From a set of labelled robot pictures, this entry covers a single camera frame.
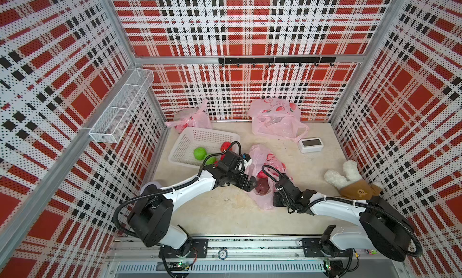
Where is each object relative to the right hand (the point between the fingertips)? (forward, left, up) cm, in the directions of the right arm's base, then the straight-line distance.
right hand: (277, 196), depth 88 cm
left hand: (+4, +13, +10) cm, 17 cm away
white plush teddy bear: (+4, -36, +5) cm, 36 cm away
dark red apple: (+3, +8, +6) cm, 10 cm away
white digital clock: (+30, -22, +3) cm, 37 cm away
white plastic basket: (+35, +50, +4) cm, 61 cm away
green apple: (+24, +41, +4) cm, 48 cm away
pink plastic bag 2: (+7, +6, +16) cm, 19 cm away
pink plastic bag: (+44, +43, +12) cm, 63 cm away
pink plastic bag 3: (+53, -6, +3) cm, 54 cm away
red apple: (+28, +28, +6) cm, 40 cm away
